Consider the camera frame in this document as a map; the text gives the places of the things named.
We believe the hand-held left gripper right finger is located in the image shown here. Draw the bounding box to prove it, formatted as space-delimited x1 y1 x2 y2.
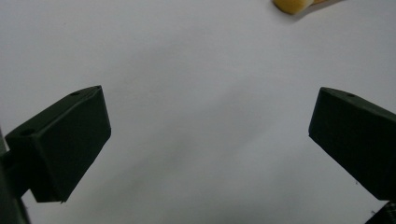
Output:
308 87 396 202

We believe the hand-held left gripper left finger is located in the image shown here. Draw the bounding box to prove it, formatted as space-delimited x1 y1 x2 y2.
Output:
4 85 112 203

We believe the yellow fluffy pompom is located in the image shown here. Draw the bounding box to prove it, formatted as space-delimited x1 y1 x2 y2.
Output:
273 0 316 15

